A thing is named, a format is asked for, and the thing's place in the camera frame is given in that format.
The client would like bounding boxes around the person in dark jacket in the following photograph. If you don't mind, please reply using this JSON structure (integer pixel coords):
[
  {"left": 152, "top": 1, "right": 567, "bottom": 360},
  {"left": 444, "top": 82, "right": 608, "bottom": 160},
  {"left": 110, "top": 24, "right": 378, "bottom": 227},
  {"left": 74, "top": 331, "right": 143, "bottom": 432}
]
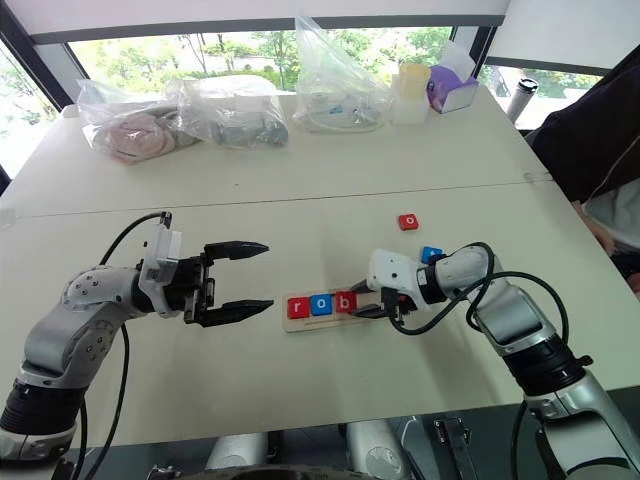
[{"left": 528, "top": 48, "right": 640, "bottom": 302}]

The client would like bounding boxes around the white and black bottle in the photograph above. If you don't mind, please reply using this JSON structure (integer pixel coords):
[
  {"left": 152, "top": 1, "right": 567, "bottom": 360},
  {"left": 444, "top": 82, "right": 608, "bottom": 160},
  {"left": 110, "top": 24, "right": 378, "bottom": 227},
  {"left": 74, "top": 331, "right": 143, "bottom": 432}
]
[{"left": 505, "top": 77, "right": 540, "bottom": 122}]

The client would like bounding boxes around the plastic bag with pink cloth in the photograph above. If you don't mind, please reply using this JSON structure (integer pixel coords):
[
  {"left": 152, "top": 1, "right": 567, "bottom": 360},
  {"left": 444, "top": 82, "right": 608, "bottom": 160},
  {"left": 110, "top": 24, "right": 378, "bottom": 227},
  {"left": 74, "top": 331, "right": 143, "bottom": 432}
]
[{"left": 76, "top": 78, "right": 202, "bottom": 167}]

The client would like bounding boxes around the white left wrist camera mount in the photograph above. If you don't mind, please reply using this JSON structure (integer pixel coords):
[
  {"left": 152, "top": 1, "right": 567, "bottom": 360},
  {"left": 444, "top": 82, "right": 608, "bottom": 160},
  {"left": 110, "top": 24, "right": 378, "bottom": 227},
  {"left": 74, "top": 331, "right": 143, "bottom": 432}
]
[{"left": 136, "top": 227, "right": 184, "bottom": 319}]

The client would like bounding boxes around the pale yellow plastic cup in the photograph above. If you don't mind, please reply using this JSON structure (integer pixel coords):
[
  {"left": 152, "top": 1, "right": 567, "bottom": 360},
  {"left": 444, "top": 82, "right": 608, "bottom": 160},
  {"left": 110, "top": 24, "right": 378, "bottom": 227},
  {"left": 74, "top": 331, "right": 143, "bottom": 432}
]
[{"left": 397, "top": 62, "right": 433, "bottom": 102}]

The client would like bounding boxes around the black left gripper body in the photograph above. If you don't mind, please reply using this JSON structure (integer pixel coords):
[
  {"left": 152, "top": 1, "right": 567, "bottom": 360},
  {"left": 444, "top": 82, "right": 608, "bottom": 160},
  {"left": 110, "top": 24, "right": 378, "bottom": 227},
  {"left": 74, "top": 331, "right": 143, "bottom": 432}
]
[{"left": 163, "top": 252, "right": 217, "bottom": 326}]

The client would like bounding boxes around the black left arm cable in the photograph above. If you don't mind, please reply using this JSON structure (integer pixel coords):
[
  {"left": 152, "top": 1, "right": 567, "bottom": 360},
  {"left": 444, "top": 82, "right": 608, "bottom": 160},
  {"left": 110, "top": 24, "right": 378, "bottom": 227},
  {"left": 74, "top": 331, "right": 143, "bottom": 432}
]
[{"left": 72, "top": 211, "right": 174, "bottom": 480}]

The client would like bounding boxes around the tall clear plastic bag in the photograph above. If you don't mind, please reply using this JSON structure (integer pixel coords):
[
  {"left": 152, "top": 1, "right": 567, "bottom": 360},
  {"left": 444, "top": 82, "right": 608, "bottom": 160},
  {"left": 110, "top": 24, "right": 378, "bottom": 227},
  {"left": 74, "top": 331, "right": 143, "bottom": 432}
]
[{"left": 291, "top": 16, "right": 395, "bottom": 135}]

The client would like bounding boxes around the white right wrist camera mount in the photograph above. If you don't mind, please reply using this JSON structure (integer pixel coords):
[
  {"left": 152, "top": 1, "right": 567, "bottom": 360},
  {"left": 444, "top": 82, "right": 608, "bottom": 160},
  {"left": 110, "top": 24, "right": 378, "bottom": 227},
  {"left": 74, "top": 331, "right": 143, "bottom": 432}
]
[{"left": 366, "top": 248, "right": 427, "bottom": 312}]

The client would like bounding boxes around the plastic bag with grey items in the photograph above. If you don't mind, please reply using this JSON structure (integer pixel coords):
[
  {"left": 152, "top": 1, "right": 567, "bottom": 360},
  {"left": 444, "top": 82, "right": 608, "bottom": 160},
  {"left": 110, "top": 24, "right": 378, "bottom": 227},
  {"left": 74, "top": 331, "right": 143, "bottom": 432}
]
[{"left": 166, "top": 76, "right": 292, "bottom": 150}]

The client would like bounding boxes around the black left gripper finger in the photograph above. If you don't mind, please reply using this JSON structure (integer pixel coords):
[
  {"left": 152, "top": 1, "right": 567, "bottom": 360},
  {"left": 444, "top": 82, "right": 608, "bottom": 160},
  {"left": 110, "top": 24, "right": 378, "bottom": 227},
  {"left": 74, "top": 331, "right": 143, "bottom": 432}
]
[
  {"left": 202, "top": 240, "right": 272, "bottom": 263},
  {"left": 197, "top": 298, "right": 276, "bottom": 329}
]

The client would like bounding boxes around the person bare hand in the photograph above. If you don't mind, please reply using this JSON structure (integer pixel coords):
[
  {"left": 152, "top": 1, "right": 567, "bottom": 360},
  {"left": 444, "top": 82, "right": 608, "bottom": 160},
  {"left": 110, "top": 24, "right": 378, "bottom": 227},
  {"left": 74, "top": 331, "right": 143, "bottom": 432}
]
[{"left": 572, "top": 198, "right": 617, "bottom": 257}]

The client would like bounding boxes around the black metal bracket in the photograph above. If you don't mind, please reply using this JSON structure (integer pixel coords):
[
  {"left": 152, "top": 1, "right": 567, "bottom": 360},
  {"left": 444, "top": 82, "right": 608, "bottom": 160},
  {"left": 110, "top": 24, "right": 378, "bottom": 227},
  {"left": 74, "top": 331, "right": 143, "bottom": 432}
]
[{"left": 432, "top": 416, "right": 479, "bottom": 480}]

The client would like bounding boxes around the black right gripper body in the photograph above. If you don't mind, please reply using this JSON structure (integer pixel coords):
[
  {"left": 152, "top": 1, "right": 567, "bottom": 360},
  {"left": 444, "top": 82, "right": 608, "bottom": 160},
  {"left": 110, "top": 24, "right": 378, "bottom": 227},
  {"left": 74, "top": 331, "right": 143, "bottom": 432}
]
[{"left": 381, "top": 286, "right": 417, "bottom": 322}]

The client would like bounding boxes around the silver robot leg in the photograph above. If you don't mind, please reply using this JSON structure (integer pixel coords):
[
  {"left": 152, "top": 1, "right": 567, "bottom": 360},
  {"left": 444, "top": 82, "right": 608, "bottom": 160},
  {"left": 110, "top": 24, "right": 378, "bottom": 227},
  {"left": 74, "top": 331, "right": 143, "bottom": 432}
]
[
  {"left": 346, "top": 419, "right": 405, "bottom": 477},
  {"left": 205, "top": 431, "right": 270, "bottom": 472}
]

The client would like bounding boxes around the clear plastic container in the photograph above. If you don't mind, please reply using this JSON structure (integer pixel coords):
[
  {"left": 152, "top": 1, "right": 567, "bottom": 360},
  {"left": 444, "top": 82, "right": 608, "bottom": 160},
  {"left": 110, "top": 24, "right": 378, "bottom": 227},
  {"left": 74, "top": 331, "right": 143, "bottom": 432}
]
[{"left": 389, "top": 74, "right": 432, "bottom": 127}]

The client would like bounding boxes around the wooden letter tray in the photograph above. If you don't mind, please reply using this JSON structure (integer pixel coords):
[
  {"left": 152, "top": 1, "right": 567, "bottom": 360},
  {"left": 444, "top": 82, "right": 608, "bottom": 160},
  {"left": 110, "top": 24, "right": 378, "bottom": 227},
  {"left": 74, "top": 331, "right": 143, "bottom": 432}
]
[{"left": 281, "top": 292, "right": 387, "bottom": 334}]

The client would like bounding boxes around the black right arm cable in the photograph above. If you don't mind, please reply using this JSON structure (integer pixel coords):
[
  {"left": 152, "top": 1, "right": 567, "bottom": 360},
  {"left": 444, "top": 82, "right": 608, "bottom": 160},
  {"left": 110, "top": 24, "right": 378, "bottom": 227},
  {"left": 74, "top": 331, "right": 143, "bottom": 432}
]
[{"left": 388, "top": 241, "right": 571, "bottom": 337}]

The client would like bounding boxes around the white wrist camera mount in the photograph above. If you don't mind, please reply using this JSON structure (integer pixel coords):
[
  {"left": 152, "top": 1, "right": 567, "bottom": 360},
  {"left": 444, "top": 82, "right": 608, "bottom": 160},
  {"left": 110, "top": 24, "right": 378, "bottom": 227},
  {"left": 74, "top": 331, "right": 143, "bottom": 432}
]
[
  {"left": 136, "top": 227, "right": 184, "bottom": 319},
  {"left": 366, "top": 248, "right": 427, "bottom": 312}
]

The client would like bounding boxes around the purple tissue box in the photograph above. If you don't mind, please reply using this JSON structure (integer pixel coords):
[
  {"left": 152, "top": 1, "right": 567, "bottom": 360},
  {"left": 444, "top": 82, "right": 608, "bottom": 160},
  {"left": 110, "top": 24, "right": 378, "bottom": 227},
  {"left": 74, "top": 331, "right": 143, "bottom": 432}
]
[{"left": 426, "top": 41, "right": 481, "bottom": 116}]

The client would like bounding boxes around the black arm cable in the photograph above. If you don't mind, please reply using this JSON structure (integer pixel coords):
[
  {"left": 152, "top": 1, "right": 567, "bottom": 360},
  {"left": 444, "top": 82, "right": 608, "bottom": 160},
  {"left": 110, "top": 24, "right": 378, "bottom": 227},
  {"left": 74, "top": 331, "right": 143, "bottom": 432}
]
[
  {"left": 72, "top": 211, "right": 174, "bottom": 480},
  {"left": 388, "top": 241, "right": 571, "bottom": 337}
]

